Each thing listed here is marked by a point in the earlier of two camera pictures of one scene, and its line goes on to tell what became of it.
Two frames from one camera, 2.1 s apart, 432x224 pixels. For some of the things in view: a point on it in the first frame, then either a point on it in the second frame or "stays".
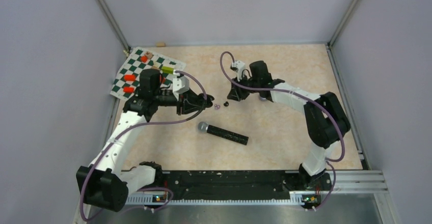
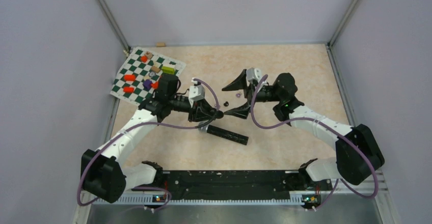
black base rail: x=226 y=185 stays
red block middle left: x=129 y=77 stays
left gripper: x=189 y=102 -> x=201 y=110
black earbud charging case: x=208 y=101 -> x=219 y=114
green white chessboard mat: x=127 y=85 stays
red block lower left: x=128 y=89 stays
